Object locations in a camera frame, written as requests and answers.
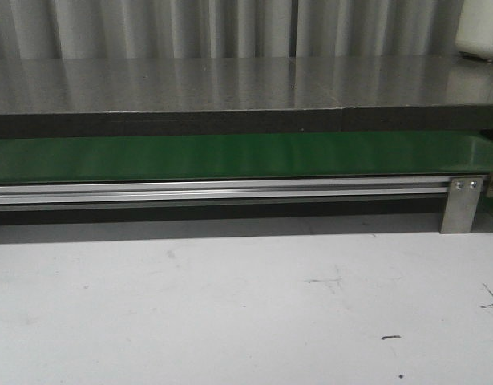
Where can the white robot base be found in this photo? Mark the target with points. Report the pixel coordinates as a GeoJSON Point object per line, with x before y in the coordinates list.
{"type": "Point", "coordinates": [474, 36]}

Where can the green conveyor belt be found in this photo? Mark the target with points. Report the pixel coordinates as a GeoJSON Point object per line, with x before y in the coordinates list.
{"type": "Point", "coordinates": [243, 156]}

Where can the dark grey back table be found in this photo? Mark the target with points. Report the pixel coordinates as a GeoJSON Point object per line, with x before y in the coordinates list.
{"type": "Point", "coordinates": [52, 98]}

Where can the grey curtain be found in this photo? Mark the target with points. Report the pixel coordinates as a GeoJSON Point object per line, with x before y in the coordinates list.
{"type": "Point", "coordinates": [218, 29]}

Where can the aluminium conveyor side rail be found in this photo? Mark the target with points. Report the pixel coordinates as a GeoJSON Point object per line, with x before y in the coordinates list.
{"type": "Point", "coordinates": [52, 194]}

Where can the steel conveyor support bracket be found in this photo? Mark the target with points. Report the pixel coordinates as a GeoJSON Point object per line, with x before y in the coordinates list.
{"type": "Point", "coordinates": [462, 201]}

